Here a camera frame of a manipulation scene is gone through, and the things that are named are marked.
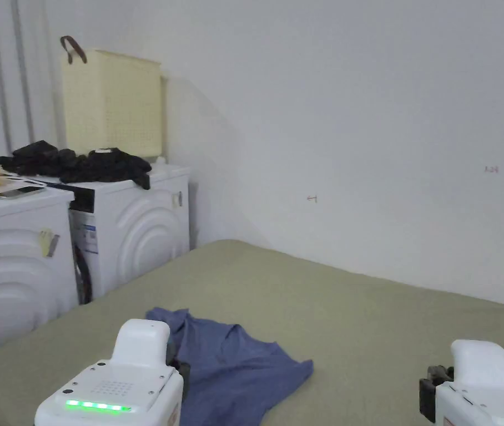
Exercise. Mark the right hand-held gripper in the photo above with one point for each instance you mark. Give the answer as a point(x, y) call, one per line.
point(478, 377)

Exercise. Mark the blue shirt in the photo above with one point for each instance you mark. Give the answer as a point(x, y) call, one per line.
point(238, 368)

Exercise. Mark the white washing machine with clothes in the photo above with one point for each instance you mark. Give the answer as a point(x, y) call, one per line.
point(132, 213)

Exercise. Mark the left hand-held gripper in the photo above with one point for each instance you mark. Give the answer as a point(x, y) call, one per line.
point(133, 377)

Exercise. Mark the bed with pale green sheet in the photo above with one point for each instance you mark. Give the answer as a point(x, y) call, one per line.
point(367, 337)

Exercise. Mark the white washing machine with phone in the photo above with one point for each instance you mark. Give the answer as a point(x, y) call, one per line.
point(12, 266)

